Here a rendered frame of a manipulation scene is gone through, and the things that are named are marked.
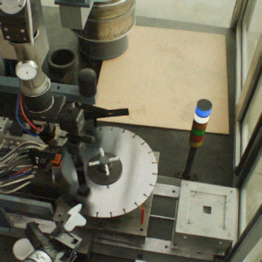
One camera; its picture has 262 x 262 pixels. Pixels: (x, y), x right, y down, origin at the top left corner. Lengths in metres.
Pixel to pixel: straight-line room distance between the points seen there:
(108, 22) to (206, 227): 0.89
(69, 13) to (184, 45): 0.83
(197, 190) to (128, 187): 0.23
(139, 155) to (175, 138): 0.33
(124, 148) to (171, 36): 0.83
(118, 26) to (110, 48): 0.15
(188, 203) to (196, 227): 0.08
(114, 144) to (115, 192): 0.17
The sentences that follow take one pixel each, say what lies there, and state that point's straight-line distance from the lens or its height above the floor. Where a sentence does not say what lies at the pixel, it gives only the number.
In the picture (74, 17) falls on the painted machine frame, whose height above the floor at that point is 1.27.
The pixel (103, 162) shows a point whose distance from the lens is 1.23.
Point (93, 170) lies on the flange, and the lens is 1.27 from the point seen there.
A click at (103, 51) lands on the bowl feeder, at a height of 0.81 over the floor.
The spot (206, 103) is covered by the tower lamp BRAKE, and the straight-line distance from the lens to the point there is 1.19.
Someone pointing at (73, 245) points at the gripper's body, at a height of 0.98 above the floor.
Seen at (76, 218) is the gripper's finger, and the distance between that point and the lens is 1.20.
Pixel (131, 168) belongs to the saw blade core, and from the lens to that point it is 1.29.
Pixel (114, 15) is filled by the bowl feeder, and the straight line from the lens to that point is 1.66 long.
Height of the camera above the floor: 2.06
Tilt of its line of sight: 55 degrees down
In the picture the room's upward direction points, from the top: 2 degrees clockwise
